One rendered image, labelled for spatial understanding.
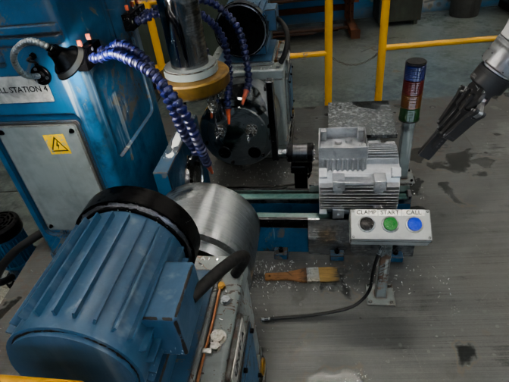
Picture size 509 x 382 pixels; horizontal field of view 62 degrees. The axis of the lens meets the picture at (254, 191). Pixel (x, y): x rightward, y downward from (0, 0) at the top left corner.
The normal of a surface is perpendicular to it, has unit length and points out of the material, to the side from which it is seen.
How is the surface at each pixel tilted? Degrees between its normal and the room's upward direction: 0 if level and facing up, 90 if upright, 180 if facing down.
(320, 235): 90
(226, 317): 0
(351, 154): 90
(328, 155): 90
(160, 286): 0
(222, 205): 28
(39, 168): 90
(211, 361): 0
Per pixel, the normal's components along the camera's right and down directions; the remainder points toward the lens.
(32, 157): -0.13, 0.61
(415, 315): -0.10, -0.79
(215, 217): 0.37, -0.70
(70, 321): 0.13, -0.77
